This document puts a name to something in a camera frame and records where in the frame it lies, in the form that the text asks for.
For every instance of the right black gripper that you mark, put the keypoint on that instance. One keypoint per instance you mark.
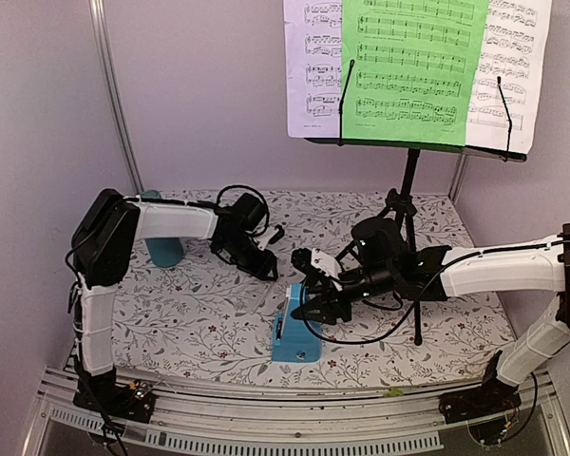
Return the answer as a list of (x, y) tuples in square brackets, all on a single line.
[(329, 306)]

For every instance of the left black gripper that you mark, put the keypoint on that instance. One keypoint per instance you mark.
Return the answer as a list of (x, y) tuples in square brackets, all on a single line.
[(261, 268)]

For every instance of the blue metronome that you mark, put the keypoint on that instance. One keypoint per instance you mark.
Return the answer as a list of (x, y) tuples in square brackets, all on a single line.
[(292, 341)]

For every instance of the black music stand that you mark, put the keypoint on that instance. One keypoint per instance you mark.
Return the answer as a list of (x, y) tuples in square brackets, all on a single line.
[(401, 203)]

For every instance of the purple paper sheet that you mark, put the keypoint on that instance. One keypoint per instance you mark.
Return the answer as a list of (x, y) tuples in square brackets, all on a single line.
[(313, 46)]

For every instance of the green paper sheet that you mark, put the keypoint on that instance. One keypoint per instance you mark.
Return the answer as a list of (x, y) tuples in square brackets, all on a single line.
[(409, 68)]

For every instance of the white sheet music page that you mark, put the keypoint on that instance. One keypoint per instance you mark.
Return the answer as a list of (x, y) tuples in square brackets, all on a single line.
[(505, 97)]

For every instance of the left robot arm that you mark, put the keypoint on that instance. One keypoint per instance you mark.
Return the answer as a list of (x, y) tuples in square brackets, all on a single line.
[(240, 234)]

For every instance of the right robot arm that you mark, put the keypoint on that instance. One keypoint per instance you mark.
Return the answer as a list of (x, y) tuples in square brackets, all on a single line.
[(387, 264)]

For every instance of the floral table mat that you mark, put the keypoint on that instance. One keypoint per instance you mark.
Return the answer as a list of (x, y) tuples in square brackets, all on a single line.
[(206, 320)]

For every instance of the teal cylinder cup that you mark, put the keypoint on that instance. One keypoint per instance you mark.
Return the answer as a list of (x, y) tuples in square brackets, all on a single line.
[(165, 252)]

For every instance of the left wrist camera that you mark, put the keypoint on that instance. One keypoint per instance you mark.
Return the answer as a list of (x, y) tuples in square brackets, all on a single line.
[(272, 235)]

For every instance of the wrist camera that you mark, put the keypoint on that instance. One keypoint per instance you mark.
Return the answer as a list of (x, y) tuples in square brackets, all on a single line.
[(309, 261), (272, 235)]

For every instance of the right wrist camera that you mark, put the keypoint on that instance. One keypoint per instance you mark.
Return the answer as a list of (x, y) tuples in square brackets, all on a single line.
[(309, 261)]

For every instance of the aluminium front rail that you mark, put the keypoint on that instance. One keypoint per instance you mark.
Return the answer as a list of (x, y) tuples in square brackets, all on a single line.
[(193, 417)]

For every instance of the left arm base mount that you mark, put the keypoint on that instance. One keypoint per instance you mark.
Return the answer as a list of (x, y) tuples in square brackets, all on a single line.
[(133, 402)]

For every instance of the right aluminium frame post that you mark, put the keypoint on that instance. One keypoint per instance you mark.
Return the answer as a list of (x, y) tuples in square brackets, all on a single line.
[(457, 178)]

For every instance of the aluminium frame post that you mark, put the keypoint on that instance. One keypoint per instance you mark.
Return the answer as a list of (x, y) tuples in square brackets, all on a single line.
[(101, 37), (457, 178)]

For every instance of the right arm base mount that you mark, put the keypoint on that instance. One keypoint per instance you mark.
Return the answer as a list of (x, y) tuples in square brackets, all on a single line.
[(492, 396)]

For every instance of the left aluminium frame post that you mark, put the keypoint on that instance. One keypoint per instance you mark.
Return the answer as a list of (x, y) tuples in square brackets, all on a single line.
[(101, 37)]

